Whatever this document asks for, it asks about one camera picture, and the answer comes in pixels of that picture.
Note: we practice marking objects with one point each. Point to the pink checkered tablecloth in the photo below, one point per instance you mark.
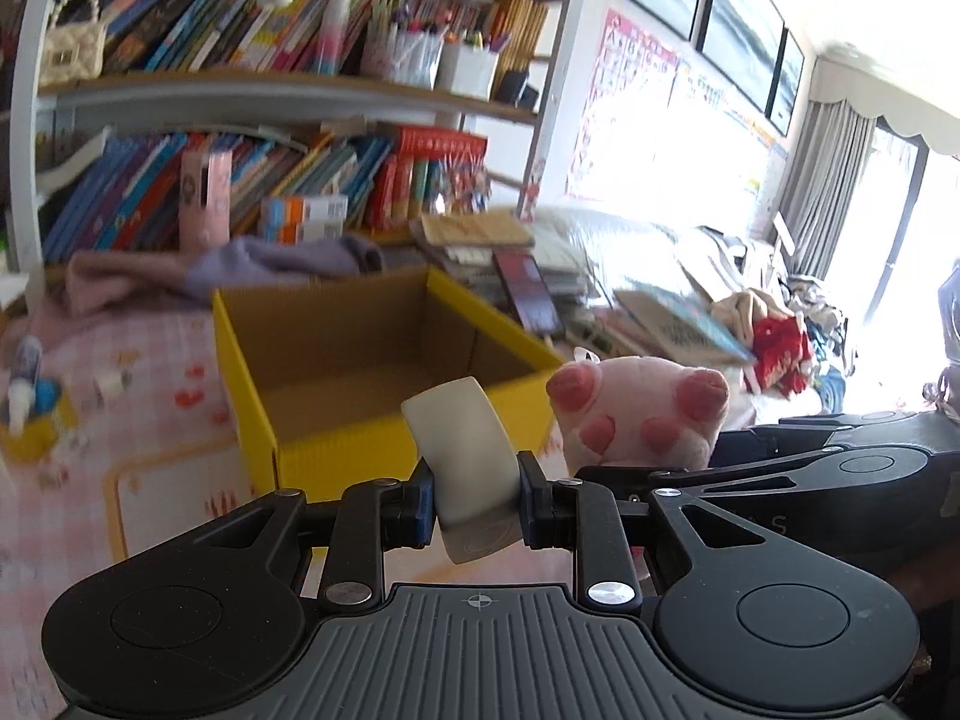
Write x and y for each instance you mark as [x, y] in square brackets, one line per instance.
[157, 420]

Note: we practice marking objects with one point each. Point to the small white item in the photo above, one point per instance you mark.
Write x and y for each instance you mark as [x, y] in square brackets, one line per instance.
[112, 382]

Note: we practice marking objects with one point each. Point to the beige cloth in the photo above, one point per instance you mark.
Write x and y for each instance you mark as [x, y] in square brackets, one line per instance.
[739, 307]

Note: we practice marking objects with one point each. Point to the pink plush toy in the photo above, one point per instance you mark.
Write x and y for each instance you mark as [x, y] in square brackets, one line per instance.
[637, 405]

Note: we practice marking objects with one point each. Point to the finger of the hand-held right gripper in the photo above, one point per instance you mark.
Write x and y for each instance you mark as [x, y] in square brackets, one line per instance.
[840, 429]
[712, 474]

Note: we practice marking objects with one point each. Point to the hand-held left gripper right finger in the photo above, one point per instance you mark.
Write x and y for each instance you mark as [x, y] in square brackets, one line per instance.
[529, 517]

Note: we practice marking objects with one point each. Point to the brown kraft notebook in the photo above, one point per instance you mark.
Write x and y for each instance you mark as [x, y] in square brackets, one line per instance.
[472, 229]

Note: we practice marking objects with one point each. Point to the orange and blue small box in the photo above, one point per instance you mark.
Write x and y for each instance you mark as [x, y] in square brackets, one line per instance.
[304, 216]

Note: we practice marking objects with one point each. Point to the grey curtain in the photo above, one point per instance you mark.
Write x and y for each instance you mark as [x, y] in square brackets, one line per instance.
[825, 180]

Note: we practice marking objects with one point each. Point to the row of colourful thin books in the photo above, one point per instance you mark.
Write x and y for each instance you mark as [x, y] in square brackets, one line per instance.
[247, 22]

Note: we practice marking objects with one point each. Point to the white scalloped valance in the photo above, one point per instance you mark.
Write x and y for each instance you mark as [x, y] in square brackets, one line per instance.
[885, 101]

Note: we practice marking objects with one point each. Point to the black box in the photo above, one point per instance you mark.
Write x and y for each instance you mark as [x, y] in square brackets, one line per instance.
[516, 88]

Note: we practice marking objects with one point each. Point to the white quilted handbag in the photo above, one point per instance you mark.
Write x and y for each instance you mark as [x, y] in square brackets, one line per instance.
[71, 49]

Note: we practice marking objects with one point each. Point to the white pen holder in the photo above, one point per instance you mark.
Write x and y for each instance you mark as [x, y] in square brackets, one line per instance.
[465, 71]

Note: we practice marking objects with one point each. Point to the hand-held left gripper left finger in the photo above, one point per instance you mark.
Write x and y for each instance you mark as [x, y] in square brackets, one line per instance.
[421, 514]

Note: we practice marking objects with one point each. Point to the red boxed book set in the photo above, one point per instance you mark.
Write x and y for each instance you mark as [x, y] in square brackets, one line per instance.
[431, 172]

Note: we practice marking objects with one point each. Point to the pink printed tube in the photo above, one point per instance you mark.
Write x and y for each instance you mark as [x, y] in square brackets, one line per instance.
[204, 195]

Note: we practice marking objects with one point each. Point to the blue labelled bottle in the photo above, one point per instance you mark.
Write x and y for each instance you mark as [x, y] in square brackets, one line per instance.
[27, 360]

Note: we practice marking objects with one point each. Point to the row of blue and mixed books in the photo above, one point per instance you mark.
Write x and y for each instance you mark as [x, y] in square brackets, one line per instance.
[127, 187]

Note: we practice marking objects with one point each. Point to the dark smartphone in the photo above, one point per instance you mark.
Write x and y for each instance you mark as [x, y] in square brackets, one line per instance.
[531, 292]

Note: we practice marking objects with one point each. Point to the purple cloth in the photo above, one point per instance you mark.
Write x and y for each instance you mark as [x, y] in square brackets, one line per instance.
[285, 259]

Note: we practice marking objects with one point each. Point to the yellow cardboard box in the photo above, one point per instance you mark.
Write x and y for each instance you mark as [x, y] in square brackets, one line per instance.
[345, 457]

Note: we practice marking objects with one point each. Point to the white curved plastic piece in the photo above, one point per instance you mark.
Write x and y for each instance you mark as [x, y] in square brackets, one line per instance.
[465, 450]

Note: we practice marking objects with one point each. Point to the pile of books and papers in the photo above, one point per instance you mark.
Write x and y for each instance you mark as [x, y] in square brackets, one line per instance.
[667, 326]

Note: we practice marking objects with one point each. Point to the narrow framed picture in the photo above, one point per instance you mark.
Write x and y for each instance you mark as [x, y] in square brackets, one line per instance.
[786, 82]

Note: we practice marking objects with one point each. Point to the white and wood bookshelf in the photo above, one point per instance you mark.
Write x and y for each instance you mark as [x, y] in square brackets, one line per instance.
[225, 94]

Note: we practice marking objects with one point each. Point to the pink alphabet wall poster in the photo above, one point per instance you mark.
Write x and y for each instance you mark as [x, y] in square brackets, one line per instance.
[622, 90]

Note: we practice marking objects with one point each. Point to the red cloth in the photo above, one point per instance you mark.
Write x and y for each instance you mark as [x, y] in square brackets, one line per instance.
[780, 352]

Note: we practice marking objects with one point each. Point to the pink and white bottle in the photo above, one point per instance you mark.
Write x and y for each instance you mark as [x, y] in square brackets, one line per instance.
[335, 34]

